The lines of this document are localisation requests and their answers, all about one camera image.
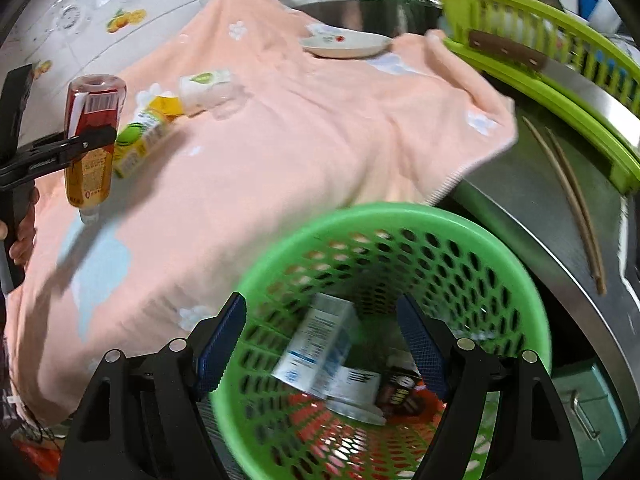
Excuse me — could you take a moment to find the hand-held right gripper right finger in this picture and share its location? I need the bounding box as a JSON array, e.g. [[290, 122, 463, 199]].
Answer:
[[396, 294, 583, 480]]

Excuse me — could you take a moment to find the green cabinet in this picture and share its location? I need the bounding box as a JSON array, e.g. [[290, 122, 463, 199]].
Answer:
[[550, 355, 632, 461]]

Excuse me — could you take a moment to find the cleaver with brown handle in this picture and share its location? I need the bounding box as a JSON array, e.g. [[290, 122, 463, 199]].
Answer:
[[467, 30, 640, 153]]

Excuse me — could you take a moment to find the white flower print plate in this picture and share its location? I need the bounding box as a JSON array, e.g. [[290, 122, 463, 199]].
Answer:
[[300, 30, 395, 59]]

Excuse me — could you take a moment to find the tall white milk carton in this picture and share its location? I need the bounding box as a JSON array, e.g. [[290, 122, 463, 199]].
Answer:
[[329, 364, 387, 427]]

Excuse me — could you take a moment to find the black box with red label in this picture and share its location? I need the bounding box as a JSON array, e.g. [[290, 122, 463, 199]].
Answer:
[[375, 367, 431, 416]]

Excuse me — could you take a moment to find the green perforated plastic basket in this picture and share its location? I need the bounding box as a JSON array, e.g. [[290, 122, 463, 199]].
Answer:
[[210, 202, 553, 480]]

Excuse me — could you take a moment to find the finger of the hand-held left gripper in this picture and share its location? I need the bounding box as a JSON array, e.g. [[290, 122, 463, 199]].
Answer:
[[0, 126, 119, 191]]

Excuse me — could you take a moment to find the white medicine box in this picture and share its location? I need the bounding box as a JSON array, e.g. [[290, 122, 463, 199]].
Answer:
[[272, 294, 363, 401]]

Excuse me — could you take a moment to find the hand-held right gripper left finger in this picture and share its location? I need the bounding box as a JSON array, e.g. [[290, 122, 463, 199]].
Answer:
[[59, 291, 248, 480]]

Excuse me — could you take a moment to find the dark utensil holder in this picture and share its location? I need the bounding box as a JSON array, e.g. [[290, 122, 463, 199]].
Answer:
[[382, 0, 443, 38]]

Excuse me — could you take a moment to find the amber bottle with red label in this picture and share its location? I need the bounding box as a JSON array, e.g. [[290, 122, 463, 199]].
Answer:
[[64, 74, 127, 225]]

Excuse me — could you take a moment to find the person's left hand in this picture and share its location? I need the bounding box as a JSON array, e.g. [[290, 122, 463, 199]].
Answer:
[[10, 192, 39, 268]]

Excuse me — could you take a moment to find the wooden chopstick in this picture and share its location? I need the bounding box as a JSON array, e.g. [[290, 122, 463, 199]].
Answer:
[[522, 116, 601, 281], [545, 127, 608, 295]]

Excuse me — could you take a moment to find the green yellow juice box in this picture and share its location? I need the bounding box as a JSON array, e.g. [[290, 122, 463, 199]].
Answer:
[[112, 95, 183, 181]]

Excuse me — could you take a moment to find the peach flower print blanket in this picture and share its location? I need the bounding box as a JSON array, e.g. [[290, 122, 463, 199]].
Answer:
[[5, 0, 518, 426]]

